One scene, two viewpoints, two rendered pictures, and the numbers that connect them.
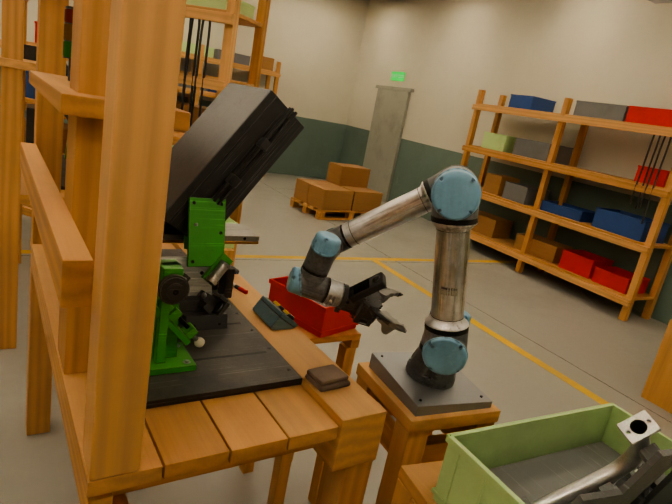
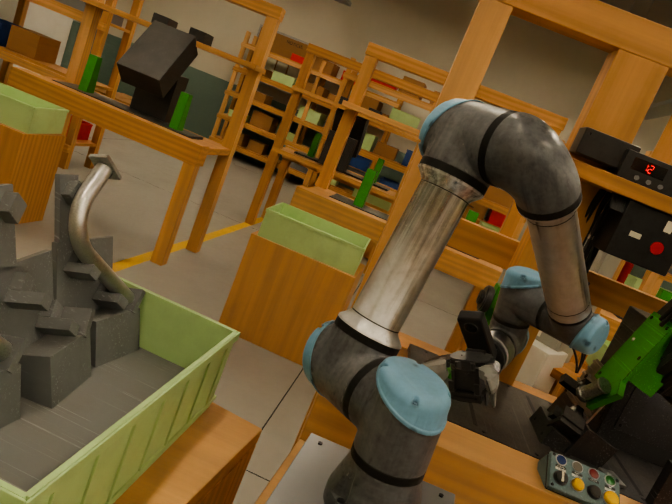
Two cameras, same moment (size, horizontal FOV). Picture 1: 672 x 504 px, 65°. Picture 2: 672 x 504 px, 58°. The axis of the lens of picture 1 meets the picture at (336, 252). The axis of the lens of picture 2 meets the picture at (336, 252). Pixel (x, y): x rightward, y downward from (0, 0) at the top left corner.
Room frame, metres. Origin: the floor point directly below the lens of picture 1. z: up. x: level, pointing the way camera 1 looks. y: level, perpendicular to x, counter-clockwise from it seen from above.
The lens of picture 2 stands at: (1.82, -1.13, 1.42)
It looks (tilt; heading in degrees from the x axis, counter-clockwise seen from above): 12 degrees down; 128
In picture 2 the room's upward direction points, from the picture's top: 22 degrees clockwise
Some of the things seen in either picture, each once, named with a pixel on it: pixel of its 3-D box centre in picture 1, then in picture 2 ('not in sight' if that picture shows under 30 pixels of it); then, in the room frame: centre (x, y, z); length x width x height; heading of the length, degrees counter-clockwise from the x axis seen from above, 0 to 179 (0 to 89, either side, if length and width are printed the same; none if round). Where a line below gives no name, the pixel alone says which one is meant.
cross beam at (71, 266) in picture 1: (43, 196); (623, 300); (1.38, 0.81, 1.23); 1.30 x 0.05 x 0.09; 35
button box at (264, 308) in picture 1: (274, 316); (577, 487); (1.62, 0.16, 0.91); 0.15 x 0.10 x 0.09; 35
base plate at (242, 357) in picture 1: (167, 303); (612, 458); (1.60, 0.51, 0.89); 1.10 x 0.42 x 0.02; 35
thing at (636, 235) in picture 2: not in sight; (639, 235); (1.39, 0.62, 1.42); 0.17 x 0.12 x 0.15; 35
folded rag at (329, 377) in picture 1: (328, 377); not in sight; (1.27, -0.04, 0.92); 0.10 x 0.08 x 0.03; 130
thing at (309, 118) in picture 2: not in sight; (305, 121); (-6.10, 6.76, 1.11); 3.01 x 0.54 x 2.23; 32
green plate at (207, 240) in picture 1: (203, 229); (646, 358); (1.57, 0.42, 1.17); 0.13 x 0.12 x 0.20; 35
